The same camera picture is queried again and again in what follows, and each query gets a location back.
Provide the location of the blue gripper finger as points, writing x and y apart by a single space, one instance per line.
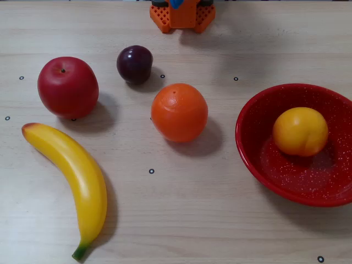
176 2

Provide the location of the yellow orange peach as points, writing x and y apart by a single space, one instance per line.
299 132

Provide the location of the orange robot base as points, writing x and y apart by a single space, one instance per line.
182 17

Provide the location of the red speckled enamel bowl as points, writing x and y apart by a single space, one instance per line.
297 178

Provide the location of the dark purple plum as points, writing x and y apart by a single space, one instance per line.
134 64

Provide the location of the orange fruit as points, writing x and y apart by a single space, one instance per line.
178 115

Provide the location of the red apple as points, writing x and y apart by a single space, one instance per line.
67 88

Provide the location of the yellow banana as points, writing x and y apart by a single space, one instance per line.
82 176

